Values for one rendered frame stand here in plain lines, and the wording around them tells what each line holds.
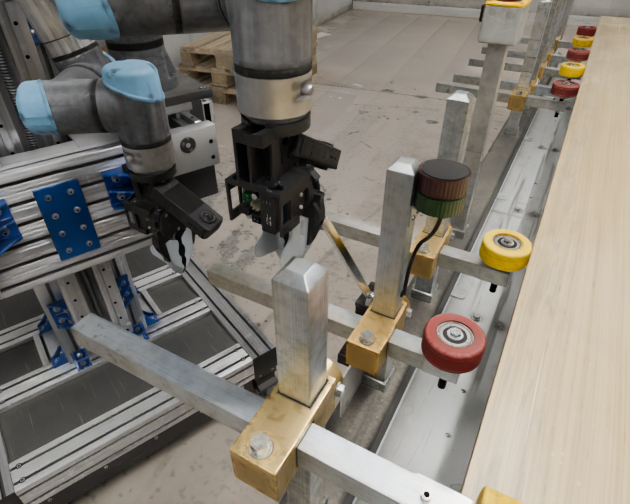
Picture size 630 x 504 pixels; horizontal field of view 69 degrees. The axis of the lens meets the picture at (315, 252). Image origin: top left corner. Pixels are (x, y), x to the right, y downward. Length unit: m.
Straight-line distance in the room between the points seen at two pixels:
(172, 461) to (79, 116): 1.14
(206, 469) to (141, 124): 1.12
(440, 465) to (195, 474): 0.89
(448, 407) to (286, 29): 0.71
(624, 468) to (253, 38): 0.55
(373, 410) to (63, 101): 0.65
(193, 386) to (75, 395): 1.09
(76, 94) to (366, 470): 0.59
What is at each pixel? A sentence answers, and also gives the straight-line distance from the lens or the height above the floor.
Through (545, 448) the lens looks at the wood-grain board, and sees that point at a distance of 0.58.
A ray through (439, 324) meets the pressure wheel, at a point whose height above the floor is 0.91.
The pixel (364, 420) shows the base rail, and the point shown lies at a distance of 0.78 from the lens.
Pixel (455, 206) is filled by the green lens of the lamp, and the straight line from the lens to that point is 0.56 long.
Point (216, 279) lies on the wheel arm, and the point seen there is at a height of 0.85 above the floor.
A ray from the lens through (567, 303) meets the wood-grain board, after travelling 0.76.
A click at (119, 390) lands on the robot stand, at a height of 0.21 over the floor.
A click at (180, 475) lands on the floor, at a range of 1.57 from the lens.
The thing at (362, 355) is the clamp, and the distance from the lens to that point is 0.66.
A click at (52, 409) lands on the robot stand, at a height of 0.21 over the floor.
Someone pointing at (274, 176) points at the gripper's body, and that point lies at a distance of 0.48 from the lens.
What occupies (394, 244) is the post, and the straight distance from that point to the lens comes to 0.61.
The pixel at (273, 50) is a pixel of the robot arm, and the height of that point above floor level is 1.26.
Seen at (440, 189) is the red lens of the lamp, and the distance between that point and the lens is 0.54.
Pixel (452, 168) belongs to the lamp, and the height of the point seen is 1.11.
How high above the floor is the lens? 1.35
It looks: 37 degrees down
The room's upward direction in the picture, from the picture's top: straight up
